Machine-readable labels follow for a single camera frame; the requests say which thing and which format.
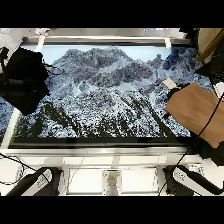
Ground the silver frame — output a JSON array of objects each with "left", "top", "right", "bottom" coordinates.
[{"left": 0, "top": 33, "right": 224, "bottom": 197}]

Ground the black garment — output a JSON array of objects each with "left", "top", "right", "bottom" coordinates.
[{"left": 0, "top": 46, "right": 52, "bottom": 117}]

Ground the brown garment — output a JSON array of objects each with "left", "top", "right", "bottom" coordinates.
[{"left": 162, "top": 78, "right": 224, "bottom": 150}]

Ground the black cable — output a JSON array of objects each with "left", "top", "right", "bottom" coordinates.
[
  {"left": 157, "top": 93, "right": 224, "bottom": 197},
  {"left": 0, "top": 152, "right": 38, "bottom": 186}
]

